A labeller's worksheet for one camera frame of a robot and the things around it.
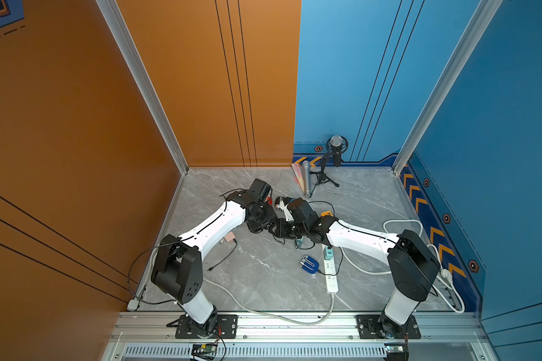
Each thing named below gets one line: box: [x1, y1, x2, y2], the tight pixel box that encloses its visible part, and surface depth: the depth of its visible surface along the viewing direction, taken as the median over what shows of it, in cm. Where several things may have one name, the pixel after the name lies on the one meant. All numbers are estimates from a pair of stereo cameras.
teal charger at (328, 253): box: [323, 245, 334, 261], surface depth 85 cm
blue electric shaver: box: [299, 254, 320, 275], surface depth 86 cm
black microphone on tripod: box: [309, 134, 349, 198], surface depth 101 cm
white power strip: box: [324, 259, 339, 294], surface depth 83 cm
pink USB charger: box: [224, 230, 236, 243], surface depth 94 cm
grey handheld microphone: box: [301, 160, 311, 198], surface depth 115 cm
